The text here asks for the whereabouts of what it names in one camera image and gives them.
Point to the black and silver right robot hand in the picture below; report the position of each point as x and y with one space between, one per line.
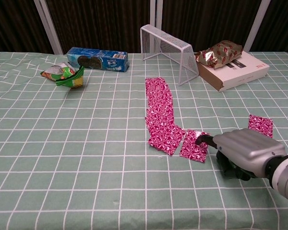
247 148

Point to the flat white cardboard box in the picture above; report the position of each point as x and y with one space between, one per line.
244 72

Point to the gold snack bag red lips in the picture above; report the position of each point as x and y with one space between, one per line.
218 55

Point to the dark ribbed partition panel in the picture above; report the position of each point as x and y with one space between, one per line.
280 24
201 21
98 24
14 24

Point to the clear plastic stand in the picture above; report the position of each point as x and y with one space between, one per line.
172 40

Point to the blue cookie box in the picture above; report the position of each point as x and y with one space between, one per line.
103 60

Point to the green checkered tablecloth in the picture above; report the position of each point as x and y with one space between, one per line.
74 155

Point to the crumpled green snack bag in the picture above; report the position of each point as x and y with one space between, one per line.
67 75

